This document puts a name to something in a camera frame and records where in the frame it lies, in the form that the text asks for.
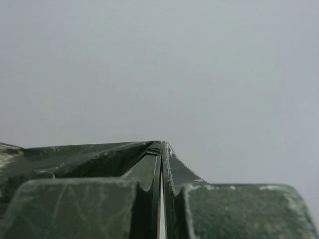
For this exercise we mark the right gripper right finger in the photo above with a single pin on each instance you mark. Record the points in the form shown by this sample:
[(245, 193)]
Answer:
[(196, 209)]

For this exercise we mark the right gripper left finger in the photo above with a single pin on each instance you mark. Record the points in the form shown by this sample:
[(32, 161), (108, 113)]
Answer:
[(90, 191)]

